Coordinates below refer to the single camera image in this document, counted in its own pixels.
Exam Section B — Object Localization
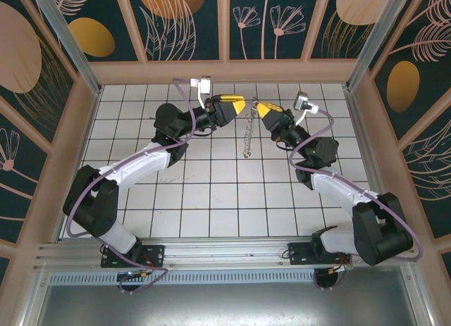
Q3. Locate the metal keyring with chain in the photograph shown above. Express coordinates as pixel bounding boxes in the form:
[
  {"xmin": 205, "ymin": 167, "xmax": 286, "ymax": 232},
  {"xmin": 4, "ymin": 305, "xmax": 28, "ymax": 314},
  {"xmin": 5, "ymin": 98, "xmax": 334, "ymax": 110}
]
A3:
[{"xmin": 241, "ymin": 96, "xmax": 261, "ymax": 158}]

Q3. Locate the small circuit board with LEDs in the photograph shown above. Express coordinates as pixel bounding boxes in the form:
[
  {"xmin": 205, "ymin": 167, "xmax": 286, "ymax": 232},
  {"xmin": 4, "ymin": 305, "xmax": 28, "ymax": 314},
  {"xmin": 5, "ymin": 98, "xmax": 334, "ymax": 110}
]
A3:
[{"xmin": 117, "ymin": 269, "xmax": 152, "ymax": 282}]

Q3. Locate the sheet metal panel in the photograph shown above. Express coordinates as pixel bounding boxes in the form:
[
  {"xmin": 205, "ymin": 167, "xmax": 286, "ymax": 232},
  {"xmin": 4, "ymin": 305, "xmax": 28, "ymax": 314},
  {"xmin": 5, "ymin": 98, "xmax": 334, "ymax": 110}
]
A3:
[{"xmin": 20, "ymin": 282, "xmax": 438, "ymax": 326}]

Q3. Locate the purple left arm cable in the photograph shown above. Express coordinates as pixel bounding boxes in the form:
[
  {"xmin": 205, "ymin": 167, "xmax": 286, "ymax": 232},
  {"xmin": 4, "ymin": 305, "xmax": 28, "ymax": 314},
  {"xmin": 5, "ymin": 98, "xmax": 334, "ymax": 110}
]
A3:
[{"xmin": 65, "ymin": 77, "xmax": 198, "ymax": 294}]

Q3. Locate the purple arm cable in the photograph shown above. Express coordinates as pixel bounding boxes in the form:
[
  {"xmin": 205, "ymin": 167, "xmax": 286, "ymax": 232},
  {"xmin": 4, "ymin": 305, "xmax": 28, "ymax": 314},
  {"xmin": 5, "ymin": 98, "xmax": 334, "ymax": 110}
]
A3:
[
  {"xmin": 289, "ymin": 106, "xmax": 426, "ymax": 291},
  {"xmin": 65, "ymin": 77, "xmax": 198, "ymax": 294}
]

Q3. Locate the aluminium side rail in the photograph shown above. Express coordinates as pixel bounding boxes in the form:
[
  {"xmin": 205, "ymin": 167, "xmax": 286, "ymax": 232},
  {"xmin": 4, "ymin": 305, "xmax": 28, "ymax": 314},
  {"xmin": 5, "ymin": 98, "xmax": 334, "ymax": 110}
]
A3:
[{"xmin": 343, "ymin": 88, "xmax": 401, "ymax": 237}]

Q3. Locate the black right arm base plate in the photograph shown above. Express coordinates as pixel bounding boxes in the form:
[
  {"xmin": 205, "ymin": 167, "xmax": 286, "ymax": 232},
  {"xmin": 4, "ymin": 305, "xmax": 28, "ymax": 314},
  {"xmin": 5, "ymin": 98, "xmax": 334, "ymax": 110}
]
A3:
[{"xmin": 287, "ymin": 242, "xmax": 353, "ymax": 267}]

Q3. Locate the wired connector with orange leads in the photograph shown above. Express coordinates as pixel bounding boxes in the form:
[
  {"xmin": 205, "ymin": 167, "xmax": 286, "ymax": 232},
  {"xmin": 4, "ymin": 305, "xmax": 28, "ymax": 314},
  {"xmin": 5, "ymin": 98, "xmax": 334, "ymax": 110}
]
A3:
[{"xmin": 327, "ymin": 262, "xmax": 353, "ymax": 274}]

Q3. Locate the aluminium frame post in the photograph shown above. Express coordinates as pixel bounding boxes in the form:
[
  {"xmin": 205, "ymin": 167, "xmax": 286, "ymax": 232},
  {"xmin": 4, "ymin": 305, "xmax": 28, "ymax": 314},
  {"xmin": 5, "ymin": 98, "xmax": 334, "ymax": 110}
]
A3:
[
  {"xmin": 27, "ymin": 0, "xmax": 104, "ymax": 96},
  {"xmin": 346, "ymin": 0, "xmax": 412, "ymax": 92}
]

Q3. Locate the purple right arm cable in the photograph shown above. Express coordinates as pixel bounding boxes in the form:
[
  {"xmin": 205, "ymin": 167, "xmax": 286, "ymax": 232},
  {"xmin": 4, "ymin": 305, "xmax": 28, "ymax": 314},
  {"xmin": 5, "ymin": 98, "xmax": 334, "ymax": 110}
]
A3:
[{"xmin": 289, "ymin": 106, "xmax": 426, "ymax": 291}]

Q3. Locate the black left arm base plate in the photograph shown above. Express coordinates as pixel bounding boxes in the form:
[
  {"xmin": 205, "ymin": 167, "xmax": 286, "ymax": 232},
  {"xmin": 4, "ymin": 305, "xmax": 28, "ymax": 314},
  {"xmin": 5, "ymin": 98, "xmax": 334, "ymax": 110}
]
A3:
[{"xmin": 100, "ymin": 244, "xmax": 166, "ymax": 269}]

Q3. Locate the aluminium mounting rail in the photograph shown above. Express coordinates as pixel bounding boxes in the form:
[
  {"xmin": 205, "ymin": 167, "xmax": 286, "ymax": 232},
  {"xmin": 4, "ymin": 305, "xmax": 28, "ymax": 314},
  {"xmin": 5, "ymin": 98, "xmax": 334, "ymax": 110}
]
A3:
[{"xmin": 33, "ymin": 236, "xmax": 419, "ymax": 272}]

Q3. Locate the perforated metal cable tray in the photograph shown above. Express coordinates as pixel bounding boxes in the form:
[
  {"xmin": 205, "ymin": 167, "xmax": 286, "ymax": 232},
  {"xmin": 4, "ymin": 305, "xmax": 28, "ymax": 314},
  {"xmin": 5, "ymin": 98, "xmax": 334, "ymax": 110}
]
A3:
[{"xmin": 45, "ymin": 271, "xmax": 408, "ymax": 285}]

